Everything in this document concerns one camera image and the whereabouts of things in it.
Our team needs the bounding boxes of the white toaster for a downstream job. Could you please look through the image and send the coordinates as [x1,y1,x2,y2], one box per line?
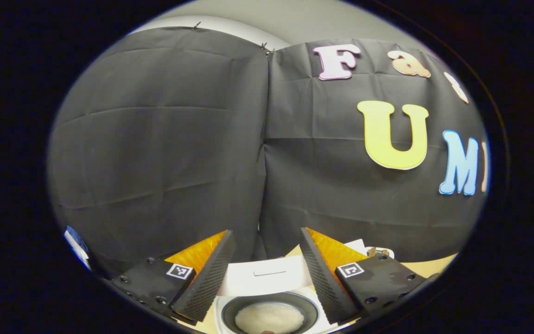
[344,239,395,260]

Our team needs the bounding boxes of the colourful printed object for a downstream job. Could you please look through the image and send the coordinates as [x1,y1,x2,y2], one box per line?
[64,226,92,270]

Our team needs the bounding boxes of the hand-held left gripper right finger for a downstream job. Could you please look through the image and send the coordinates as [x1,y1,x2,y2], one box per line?
[299,227,430,325]

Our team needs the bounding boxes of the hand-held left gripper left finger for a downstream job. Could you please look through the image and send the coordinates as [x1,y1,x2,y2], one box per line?
[109,230,236,325]

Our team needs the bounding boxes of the white rice heap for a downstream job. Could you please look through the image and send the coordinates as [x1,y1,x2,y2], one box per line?
[235,302,305,334]

